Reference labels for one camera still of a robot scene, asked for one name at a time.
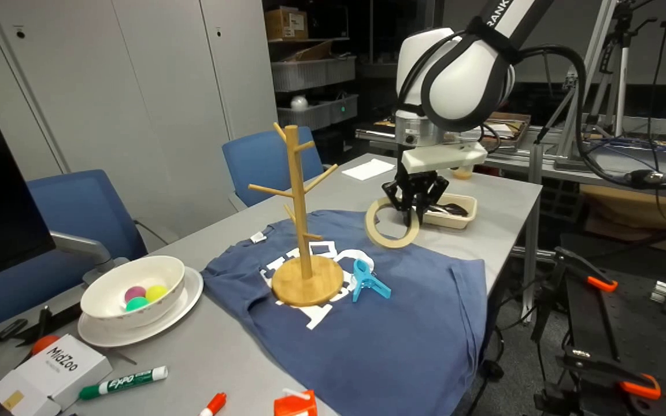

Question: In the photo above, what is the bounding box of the orange black clamp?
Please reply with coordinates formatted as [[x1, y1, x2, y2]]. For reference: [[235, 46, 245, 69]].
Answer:
[[556, 248, 663, 403]]

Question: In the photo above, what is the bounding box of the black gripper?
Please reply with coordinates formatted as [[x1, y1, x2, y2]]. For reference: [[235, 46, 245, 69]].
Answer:
[[381, 168, 449, 225]]

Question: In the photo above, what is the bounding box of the green marker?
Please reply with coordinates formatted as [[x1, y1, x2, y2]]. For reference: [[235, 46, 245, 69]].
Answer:
[[79, 365, 169, 403]]

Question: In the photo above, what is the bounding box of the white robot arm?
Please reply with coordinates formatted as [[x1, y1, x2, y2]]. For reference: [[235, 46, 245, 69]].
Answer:
[[381, 0, 552, 225]]

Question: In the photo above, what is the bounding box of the small orange bottle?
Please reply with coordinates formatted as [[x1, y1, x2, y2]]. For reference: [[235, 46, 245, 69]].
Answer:
[[272, 391, 319, 416]]

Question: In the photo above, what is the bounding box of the white bowl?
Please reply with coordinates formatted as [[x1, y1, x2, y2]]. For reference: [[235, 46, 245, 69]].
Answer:
[[82, 255, 188, 328]]

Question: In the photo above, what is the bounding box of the red marker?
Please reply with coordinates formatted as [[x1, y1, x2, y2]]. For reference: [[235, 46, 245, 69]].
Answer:
[[198, 394, 227, 416]]

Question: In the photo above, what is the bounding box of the beige masking tape roll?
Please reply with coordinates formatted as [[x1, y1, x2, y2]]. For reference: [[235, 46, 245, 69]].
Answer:
[[363, 196, 422, 249]]

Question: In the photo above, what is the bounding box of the blue chair near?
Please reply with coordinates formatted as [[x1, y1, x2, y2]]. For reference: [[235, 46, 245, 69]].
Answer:
[[0, 168, 145, 322]]

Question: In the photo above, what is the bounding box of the wooden mug rack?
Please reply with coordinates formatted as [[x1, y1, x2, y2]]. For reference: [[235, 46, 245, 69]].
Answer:
[[254, 126, 342, 307]]

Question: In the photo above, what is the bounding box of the white plate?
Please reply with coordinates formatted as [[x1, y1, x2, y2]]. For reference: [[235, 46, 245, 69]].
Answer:
[[76, 268, 203, 349]]

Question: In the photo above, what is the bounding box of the beige plastic tray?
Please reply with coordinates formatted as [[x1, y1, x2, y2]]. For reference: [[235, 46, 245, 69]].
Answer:
[[424, 195, 479, 230]]

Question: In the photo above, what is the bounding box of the white cardboard box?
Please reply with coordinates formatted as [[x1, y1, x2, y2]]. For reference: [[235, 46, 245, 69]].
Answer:
[[0, 336, 110, 416]]

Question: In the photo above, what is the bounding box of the white paper sheet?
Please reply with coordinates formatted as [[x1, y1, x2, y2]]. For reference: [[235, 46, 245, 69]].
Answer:
[[342, 160, 393, 180]]

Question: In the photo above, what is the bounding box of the blue chair far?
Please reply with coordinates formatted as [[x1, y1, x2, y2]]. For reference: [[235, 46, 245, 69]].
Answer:
[[221, 132, 291, 205]]

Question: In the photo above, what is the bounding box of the blue chair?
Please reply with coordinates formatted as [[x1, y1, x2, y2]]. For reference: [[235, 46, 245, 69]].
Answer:
[[0, 168, 145, 322], [221, 132, 291, 205]]

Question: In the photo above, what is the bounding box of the light blue plastic clip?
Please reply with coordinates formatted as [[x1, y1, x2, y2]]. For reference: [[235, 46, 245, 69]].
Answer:
[[354, 258, 391, 300]]

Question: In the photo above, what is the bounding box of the blue t-shirt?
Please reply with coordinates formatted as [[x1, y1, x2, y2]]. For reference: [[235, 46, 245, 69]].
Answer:
[[203, 210, 489, 416]]

